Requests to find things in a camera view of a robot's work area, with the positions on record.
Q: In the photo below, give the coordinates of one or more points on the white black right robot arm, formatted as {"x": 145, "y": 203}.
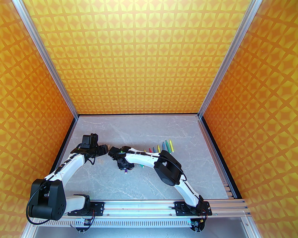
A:
{"x": 167, "y": 167}

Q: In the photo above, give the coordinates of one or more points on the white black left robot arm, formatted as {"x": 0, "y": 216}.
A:
{"x": 46, "y": 202}

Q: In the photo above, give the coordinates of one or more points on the black table edge strip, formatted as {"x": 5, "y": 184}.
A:
{"x": 213, "y": 139}
{"x": 67, "y": 137}

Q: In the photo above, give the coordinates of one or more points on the small controller board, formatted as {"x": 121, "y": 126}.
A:
{"x": 196, "y": 224}
{"x": 85, "y": 223}

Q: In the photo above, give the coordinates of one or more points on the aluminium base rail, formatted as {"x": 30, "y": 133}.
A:
{"x": 139, "y": 206}

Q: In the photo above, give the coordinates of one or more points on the aluminium frame post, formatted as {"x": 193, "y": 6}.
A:
{"x": 47, "y": 60}
{"x": 227, "y": 60}

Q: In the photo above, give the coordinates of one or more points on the aluminium side rail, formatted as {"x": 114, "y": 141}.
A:
{"x": 230, "y": 193}

